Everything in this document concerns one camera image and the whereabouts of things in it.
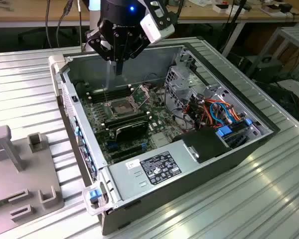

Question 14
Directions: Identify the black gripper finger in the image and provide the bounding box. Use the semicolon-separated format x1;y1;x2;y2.
85;28;121;75
119;33;151;75

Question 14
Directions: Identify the black RAM slot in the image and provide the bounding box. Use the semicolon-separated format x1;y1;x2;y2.
88;87;133;99
86;84;132;97
104;113;151;127
103;111;150;125
106;115;151;128
89;89;134;101
91;91;135;103
107;117;152;130

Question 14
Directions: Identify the CPU socket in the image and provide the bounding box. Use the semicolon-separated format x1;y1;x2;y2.
106;98;138;117

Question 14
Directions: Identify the black expansion slot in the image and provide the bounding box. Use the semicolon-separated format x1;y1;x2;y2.
109;144;143;158
112;148;144;163

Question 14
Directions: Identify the open PC case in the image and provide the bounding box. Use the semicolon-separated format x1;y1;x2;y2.
48;42;281;236

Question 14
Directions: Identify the metal socket cover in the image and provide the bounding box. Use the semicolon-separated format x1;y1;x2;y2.
131;84;152;109

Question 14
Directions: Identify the grey metal drive cage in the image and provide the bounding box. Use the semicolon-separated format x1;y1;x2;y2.
164;66;207;118

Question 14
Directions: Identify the green motherboard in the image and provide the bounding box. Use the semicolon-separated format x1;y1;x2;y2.
76;82;180;166

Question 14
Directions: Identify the wooden desk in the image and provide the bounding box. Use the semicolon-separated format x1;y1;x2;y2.
164;0;299;28
0;0;90;28

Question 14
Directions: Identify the black graphics card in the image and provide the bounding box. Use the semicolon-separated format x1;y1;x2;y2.
114;120;149;144

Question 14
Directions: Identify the white red box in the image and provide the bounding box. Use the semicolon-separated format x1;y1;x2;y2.
212;2;245;15

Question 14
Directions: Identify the silver chipset heatsink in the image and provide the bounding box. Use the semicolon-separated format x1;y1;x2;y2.
151;133;172;147

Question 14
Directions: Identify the black stand pole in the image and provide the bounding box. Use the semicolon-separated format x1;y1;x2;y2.
220;0;248;58

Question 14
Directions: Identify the black plastic drive cover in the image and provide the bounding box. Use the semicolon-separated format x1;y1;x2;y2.
173;126;232;164

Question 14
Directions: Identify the blue disk carrier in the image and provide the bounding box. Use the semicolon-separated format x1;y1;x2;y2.
215;123;252;150

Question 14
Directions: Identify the black box device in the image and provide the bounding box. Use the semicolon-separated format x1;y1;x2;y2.
253;56;284;83

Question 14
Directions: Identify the grey power supply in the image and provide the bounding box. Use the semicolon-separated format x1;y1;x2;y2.
108;139;199;202

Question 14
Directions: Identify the brown cardboard box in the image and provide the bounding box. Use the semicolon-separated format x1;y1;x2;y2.
261;4;280;15

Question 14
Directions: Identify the blue case latch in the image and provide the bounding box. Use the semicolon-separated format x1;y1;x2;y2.
89;190;101;202

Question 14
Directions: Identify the black power adapter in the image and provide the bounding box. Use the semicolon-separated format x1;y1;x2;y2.
280;2;294;13

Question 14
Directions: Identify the grey parts rack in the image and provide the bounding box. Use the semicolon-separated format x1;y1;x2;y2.
0;125;65;237

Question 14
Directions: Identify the green RAM stick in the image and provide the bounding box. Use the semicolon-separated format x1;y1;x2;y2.
0;196;18;210

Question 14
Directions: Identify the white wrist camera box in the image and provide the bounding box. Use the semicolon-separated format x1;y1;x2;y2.
140;0;176;45

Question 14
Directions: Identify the grey hanging cable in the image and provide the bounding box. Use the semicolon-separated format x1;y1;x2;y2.
78;0;83;52
44;0;52;49
56;0;75;48

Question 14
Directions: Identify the orange wire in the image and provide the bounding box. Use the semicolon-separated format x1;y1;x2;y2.
203;98;245;123

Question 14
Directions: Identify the blue wire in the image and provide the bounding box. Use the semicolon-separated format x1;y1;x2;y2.
209;100;234;125

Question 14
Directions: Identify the grey metal shelf frame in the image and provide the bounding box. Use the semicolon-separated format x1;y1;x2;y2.
244;26;299;78

